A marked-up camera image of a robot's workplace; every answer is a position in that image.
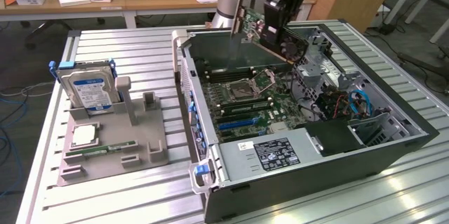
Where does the blue wire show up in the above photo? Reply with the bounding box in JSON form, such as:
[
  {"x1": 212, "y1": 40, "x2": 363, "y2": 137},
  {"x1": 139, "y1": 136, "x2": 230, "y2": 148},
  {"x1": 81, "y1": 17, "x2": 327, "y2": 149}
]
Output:
[{"x1": 347, "y1": 89, "x2": 375, "y2": 117}]

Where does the graphics card with black fan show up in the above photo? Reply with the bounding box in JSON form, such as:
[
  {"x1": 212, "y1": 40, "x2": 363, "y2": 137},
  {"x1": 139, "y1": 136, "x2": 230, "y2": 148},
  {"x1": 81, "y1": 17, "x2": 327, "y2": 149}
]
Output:
[{"x1": 230, "y1": 0, "x2": 312, "y2": 65}]

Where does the metal socket cover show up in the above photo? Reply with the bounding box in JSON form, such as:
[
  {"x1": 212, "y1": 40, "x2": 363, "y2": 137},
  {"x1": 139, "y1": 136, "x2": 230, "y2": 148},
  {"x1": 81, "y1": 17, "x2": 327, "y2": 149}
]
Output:
[{"x1": 251, "y1": 67, "x2": 279, "y2": 95}]

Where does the grey parts rack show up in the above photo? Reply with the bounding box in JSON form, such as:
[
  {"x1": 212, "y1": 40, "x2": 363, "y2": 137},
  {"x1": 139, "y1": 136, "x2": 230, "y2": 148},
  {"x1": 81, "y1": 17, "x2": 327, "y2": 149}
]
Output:
[{"x1": 57, "y1": 76, "x2": 171, "y2": 187}]

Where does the grey disk bay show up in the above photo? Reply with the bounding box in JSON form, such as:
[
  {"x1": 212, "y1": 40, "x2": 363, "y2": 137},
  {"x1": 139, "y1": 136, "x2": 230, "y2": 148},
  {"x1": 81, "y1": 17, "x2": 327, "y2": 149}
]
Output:
[{"x1": 347, "y1": 112, "x2": 411, "y2": 148}]

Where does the white floor cable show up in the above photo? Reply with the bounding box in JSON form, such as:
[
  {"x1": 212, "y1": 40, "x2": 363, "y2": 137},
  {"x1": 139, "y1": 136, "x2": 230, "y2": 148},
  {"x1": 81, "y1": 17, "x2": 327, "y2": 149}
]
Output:
[{"x1": 0, "y1": 82, "x2": 58, "y2": 97}]

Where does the grey power supply unit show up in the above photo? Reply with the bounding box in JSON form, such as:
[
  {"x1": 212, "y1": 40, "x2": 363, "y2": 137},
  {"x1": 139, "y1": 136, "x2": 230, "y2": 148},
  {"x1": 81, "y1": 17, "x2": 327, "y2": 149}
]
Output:
[{"x1": 219, "y1": 129, "x2": 324, "y2": 181}]

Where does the green motherboard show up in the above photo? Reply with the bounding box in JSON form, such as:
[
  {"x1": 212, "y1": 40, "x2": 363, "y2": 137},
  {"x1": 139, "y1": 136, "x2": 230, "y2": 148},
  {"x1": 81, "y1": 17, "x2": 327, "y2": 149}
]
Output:
[{"x1": 202, "y1": 66, "x2": 310, "y2": 143}]

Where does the wooden desk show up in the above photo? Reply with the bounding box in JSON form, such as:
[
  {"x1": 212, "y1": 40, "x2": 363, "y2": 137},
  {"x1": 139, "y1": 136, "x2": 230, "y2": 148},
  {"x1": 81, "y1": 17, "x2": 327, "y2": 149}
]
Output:
[{"x1": 0, "y1": 0, "x2": 316, "y2": 29}]

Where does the black open PC case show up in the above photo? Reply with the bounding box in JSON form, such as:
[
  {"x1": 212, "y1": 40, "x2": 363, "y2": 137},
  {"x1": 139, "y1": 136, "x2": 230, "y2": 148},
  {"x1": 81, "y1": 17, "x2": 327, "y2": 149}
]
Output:
[{"x1": 171, "y1": 23, "x2": 442, "y2": 223}]

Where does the metal drive cage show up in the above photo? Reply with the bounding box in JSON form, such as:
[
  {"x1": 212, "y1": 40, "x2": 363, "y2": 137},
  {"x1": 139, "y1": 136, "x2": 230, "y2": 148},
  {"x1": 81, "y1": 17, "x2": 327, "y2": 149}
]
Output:
[{"x1": 292, "y1": 34, "x2": 348, "y2": 105}]

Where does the black office chair base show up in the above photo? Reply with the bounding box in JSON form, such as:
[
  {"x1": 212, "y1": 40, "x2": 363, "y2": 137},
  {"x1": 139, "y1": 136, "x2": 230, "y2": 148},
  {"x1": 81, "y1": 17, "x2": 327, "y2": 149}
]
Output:
[{"x1": 21, "y1": 18, "x2": 107, "y2": 50}]

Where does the hard disk with blue label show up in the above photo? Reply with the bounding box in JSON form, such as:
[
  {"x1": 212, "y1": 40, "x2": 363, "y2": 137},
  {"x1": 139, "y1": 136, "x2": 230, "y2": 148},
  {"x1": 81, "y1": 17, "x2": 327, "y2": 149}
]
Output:
[{"x1": 49, "y1": 58, "x2": 119, "y2": 116}]

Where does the blue expansion slot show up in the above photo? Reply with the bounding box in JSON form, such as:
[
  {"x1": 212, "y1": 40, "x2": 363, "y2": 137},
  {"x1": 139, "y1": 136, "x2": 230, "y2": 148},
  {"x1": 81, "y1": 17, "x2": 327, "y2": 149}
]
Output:
[{"x1": 218, "y1": 119, "x2": 258, "y2": 130}]

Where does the CPU socket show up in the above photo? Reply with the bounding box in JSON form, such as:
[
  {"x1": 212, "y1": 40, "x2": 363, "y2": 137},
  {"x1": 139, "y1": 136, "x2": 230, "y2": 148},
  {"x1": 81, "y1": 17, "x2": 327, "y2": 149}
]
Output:
[{"x1": 227, "y1": 79, "x2": 262, "y2": 101}]

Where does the green RAM stick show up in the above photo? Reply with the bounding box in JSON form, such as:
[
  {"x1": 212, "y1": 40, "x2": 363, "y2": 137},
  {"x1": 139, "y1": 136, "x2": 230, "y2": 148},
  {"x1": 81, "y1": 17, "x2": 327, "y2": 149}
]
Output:
[{"x1": 66, "y1": 141, "x2": 138, "y2": 157}]

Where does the black floor box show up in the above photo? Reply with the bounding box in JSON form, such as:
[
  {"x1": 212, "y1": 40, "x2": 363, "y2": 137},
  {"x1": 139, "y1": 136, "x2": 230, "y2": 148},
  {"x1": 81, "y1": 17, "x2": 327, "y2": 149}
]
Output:
[{"x1": 379, "y1": 23, "x2": 398, "y2": 35}]

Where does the RAM stick in slot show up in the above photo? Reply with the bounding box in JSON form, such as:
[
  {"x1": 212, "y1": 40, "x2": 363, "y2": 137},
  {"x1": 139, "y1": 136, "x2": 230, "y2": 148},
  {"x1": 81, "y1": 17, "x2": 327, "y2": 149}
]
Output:
[{"x1": 219, "y1": 100, "x2": 272, "y2": 116}]

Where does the blue floor cable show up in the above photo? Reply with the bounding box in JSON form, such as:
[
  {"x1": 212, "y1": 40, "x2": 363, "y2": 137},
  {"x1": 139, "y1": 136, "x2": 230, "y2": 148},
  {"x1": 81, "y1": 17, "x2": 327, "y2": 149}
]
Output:
[{"x1": 0, "y1": 97, "x2": 30, "y2": 197}]

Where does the silver CPU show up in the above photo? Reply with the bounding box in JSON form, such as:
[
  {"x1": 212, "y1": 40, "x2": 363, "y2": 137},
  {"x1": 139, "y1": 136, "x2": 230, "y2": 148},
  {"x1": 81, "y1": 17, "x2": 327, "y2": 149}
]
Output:
[{"x1": 73, "y1": 123, "x2": 102, "y2": 148}]

